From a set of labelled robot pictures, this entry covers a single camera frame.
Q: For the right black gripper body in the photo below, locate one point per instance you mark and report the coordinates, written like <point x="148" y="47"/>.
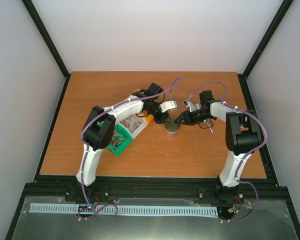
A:
<point x="195" y="119"/>

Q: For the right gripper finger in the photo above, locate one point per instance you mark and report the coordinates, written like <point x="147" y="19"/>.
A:
<point x="182" y="121"/>
<point x="184" y="116"/>

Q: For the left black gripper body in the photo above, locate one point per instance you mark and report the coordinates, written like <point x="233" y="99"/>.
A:
<point x="157" y="120"/>

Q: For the orange candy bin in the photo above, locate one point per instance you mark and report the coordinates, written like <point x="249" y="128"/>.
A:
<point x="137" y="108"/>

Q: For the white jar lid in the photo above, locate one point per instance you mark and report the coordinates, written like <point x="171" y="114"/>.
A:
<point x="170" y="124"/>

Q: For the metal scoop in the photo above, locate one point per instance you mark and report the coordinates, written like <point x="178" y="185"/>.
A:
<point x="208" y="122"/>

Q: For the white candy bin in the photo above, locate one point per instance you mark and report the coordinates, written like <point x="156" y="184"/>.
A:
<point x="131" y="126"/>

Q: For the green candy bin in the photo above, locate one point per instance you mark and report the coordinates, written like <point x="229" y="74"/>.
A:
<point x="121" y="138"/>

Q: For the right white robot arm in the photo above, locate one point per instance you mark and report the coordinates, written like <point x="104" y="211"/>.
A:
<point x="242" y="136"/>

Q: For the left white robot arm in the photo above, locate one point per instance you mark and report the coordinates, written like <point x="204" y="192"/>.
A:
<point x="99" y="127"/>

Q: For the metal front plate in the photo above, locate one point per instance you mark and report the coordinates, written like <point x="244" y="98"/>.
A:
<point x="266" y="220"/>

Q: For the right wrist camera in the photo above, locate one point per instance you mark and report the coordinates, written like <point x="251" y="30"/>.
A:
<point x="189" y="106"/>

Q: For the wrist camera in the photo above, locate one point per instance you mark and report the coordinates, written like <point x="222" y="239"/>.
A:
<point x="189" y="106"/>
<point x="170" y="105"/>

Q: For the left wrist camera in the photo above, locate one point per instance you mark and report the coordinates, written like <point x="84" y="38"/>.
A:
<point x="170" y="105"/>

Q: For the black aluminium rail base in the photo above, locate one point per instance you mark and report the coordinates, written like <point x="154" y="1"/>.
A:
<point x="107" y="189"/>

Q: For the right black frame post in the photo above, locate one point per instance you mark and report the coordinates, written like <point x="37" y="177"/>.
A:
<point x="269" y="33"/>

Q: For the black frame post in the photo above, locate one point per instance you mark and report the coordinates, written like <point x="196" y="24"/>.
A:
<point x="269" y="33"/>
<point x="33" y="13"/>

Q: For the left black frame post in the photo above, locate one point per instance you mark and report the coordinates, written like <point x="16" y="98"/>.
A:
<point x="33" y="13"/>

